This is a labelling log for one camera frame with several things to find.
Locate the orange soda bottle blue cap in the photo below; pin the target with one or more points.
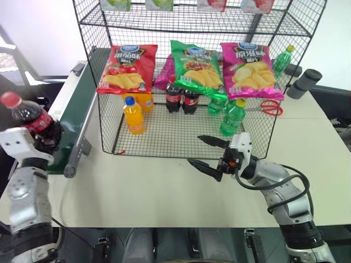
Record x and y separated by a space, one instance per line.
134 117

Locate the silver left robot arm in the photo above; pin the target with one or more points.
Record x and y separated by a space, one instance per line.
26 197

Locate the green printed snack bag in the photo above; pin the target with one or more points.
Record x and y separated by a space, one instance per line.
115 3
159 3

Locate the cola bottle with red label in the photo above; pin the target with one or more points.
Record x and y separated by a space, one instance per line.
190 102

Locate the red chips bag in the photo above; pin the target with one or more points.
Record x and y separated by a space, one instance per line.
127 68

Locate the cola bottle with red cap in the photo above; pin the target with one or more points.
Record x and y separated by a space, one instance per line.
173 96
30 115

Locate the grey rounded shape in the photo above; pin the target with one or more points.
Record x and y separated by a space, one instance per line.
137 246

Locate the pink chips bag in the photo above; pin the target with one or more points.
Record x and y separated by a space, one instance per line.
251 71

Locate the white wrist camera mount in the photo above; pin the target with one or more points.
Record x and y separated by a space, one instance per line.
16 142
242 143

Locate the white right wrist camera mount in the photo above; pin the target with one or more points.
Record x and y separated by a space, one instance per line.
242 143

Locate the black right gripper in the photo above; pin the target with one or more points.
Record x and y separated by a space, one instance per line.
229 163

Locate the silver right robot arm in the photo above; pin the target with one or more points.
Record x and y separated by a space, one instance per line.
285 191

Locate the green soda bottle yellow cap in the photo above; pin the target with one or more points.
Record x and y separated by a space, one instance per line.
282 61
231 117

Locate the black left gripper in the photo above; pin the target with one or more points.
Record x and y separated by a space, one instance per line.
45 141

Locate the green conveyor belt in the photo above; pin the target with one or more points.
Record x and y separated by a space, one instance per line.
76 109

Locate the red printed snack bag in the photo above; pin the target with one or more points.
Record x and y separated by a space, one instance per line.
257 5
211 4

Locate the green chips bag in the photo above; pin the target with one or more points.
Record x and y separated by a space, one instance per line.
198 68

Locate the magenta snack bag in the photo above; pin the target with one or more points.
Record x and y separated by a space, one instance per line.
162 78

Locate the grey and black cylinder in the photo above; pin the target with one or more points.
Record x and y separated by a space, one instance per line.
303 83

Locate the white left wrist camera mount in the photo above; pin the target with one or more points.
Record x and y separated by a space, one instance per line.
16 142

